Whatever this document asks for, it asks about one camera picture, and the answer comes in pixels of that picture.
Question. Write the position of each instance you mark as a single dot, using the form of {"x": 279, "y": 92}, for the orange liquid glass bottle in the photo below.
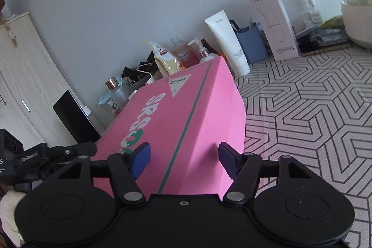
{"x": 184, "y": 52}

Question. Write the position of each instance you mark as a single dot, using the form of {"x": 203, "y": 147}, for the white cosmetic tube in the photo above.
{"x": 221, "y": 28}

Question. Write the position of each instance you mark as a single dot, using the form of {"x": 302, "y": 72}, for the black tablet screen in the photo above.
{"x": 75, "y": 120}

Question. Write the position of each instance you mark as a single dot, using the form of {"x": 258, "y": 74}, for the pink box lid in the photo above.
{"x": 184, "y": 118}

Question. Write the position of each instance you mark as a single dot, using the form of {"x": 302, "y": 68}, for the blue pen holder cup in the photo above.
{"x": 251, "y": 41}

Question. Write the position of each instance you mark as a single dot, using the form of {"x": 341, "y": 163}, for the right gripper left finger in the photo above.
{"x": 83, "y": 197}

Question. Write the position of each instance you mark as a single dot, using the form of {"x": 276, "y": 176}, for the small clear spray bottle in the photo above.
{"x": 315, "y": 13}

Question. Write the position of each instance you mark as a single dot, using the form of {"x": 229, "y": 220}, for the wooden wardrobe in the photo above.
{"x": 33, "y": 78}

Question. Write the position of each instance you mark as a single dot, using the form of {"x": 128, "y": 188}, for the white pump bottle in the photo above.
{"x": 204, "y": 53}

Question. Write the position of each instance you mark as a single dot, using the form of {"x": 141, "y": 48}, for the black binder clips pile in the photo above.
{"x": 143, "y": 71}

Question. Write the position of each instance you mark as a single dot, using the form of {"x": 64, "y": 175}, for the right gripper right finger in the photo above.
{"x": 286, "y": 199}

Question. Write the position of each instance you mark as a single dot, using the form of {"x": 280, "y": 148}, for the clear bottle copper cap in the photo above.
{"x": 119, "y": 93}

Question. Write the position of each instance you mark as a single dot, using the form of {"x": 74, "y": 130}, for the tall white carton box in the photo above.
{"x": 277, "y": 28}

